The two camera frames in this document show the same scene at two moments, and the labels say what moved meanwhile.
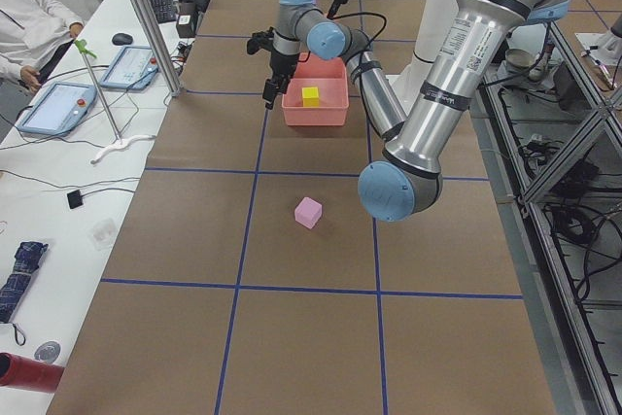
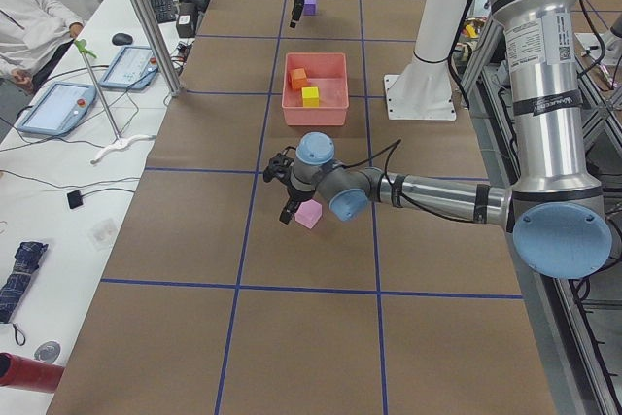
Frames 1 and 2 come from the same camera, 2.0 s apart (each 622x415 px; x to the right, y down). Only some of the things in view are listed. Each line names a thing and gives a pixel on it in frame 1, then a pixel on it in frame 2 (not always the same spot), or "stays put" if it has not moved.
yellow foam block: x=310 y=96 stays put
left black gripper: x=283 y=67 to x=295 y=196
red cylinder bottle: x=18 y=372 stays put
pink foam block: x=308 y=212 stays put
